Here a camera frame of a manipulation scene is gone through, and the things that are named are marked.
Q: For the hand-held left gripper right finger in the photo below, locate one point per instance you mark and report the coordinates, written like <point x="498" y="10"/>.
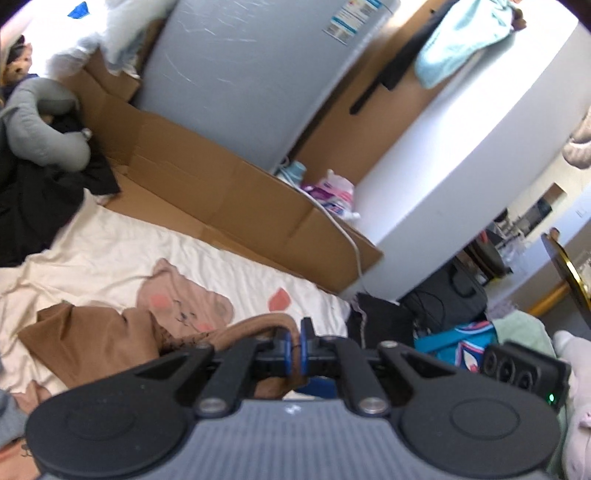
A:
<point x="304" y="350"/>

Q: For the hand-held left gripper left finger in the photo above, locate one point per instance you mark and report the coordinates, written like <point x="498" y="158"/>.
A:
<point x="286" y="353"/>

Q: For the brown printed t-shirt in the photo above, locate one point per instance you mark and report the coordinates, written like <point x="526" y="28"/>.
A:
<point x="92" y="337"/>

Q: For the light green cloth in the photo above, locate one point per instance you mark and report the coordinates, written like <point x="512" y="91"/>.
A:
<point x="521" y="330"/>

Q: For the white pink plush toy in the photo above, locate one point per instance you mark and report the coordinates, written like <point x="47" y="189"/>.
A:
<point x="579" y="415"/>

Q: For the folded black knit sweater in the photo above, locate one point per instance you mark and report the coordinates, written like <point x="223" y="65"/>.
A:
<point x="383" y="323"/>

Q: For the gold-rimmed chair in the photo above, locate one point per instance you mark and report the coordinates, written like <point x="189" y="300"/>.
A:
<point x="565" y="272"/>

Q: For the black bag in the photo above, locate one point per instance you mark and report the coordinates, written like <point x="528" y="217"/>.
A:
<point x="443" y="295"/>

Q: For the small light blue item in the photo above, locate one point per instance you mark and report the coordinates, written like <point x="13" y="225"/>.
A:
<point x="293" y="170"/>

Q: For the cream bear-print bed sheet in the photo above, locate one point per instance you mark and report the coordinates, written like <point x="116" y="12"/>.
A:
<point x="115" y="249"/>

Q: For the brown cardboard sheet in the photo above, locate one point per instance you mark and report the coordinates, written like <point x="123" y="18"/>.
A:
<point x="184" y="157"/>

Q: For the brown wooden door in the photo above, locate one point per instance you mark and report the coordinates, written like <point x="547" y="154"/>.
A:
<point x="351" y="134"/>

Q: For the pale pink hanging garment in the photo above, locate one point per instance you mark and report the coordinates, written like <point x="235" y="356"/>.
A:
<point x="579" y="147"/>

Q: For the grey plastic-wrapped mattress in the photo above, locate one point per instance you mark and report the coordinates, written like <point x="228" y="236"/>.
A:
<point x="240" y="69"/>

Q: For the crumpled black garment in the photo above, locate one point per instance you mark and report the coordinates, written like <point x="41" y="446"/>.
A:
<point x="32" y="203"/>

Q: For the black hanging garment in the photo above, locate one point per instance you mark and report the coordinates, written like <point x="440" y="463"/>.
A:
<point x="401" y="55"/>

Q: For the grey neck pillow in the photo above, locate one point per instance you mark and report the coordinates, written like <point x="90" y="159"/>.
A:
<point x="41" y="134"/>

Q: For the light teal towel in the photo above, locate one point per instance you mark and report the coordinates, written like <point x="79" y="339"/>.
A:
<point x="457" y="41"/>

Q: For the white fluffy blanket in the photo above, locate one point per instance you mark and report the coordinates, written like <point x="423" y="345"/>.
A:
<point x="124" y="27"/>

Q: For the small brown plush toy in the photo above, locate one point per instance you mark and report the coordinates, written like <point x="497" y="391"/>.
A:
<point x="16" y="64"/>

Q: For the small blue object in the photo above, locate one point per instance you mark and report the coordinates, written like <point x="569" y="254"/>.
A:
<point x="79" y="10"/>

